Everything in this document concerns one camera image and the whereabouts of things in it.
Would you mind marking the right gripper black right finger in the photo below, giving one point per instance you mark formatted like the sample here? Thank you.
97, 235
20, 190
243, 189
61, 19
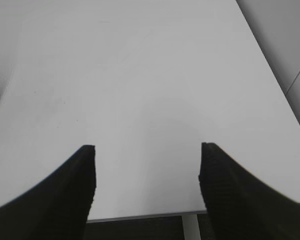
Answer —
239, 205

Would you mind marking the white table leg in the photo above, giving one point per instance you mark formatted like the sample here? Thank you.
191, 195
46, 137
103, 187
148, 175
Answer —
191, 228

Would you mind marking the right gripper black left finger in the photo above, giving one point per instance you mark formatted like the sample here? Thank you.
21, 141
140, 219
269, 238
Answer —
57, 208

